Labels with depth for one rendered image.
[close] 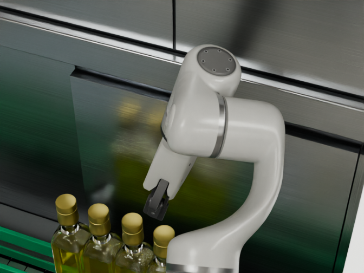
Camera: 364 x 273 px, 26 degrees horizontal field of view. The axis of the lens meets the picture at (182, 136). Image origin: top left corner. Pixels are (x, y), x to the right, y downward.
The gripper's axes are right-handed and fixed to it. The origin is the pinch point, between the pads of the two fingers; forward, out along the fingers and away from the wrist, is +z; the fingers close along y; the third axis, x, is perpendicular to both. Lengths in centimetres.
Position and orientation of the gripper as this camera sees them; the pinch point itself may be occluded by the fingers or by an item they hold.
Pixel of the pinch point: (162, 195)
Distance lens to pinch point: 117.4
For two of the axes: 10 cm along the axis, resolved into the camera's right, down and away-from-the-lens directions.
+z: -2.4, 6.3, 7.4
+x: 9.0, 4.3, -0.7
